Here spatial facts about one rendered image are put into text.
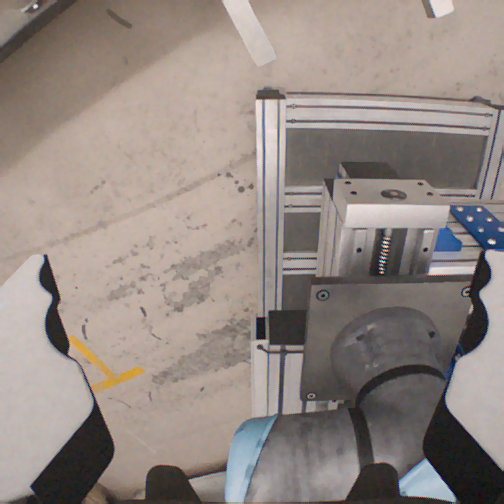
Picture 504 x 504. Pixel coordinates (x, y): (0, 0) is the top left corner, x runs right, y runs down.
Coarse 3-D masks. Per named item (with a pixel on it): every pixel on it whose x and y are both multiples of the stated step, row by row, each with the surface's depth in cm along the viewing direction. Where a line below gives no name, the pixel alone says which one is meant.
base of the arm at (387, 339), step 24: (384, 312) 48; (408, 312) 48; (360, 336) 49; (384, 336) 46; (408, 336) 45; (432, 336) 49; (336, 360) 50; (360, 360) 46; (384, 360) 44; (408, 360) 43; (432, 360) 44; (360, 384) 45
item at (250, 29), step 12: (228, 0) 47; (240, 0) 47; (228, 12) 48; (240, 12) 48; (252, 12) 48; (240, 24) 49; (252, 24) 49; (252, 36) 50; (264, 36) 50; (252, 48) 50; (264, 48) 50; (264, 60) 51
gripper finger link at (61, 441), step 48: (0, 288) 9; (48, 288) 10; (0, 336) 8; (48, 336) 8; (0, 384) 7; (48, 384) 7; (0, 432) 6; (48, 432) 6; (96, 432) 6; (0, 480) 5; (48, 480) 5; (96, 480) 7
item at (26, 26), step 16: (48, 0) 59; (64, 0) 60; (0, 16) 60; (16, 16) 60; (32, 16) 60; (48, 16) 63; (0, 32) 61; (16, 32) 61; (32, 32) 66; (0, 48) 63; (16, 48) 68
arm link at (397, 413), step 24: (384, 384) 42; (408, 384) 40; (432, 384) 40; (360, 408) 40; (384, 408) 39; (408, 408) 38; (432, 408) 37; (360, 432) 36; (384, 432) 36; (408, 432) 35; (360, 456) 35; (384, 456) 34; (408, 456) 34; (408, 480) 32; (432, 480) 31
